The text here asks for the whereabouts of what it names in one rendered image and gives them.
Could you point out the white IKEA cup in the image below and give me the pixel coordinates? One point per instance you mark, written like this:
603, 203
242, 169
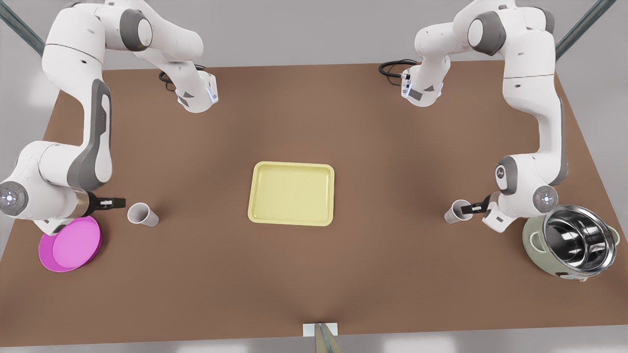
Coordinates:
454, 214
144, 215

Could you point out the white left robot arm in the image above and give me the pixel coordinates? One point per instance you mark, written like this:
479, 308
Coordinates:
532, 93

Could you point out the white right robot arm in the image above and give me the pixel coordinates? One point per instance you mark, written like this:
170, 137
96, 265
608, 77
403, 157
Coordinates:
73, 63

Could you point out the yellow rectangular tray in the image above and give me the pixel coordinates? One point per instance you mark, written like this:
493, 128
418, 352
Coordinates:
292, 193

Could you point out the pink round plate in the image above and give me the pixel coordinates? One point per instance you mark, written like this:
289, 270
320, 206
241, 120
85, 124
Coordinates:
73, 247

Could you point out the green pot with steel interior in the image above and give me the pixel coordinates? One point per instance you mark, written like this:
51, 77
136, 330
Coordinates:
579, 242

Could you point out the silver frame post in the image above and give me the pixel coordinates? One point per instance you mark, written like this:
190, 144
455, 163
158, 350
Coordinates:
584, 27
327, 343
22, 29

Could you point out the white frame post foot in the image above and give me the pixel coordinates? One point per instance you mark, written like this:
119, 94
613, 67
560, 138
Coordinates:
308, 329

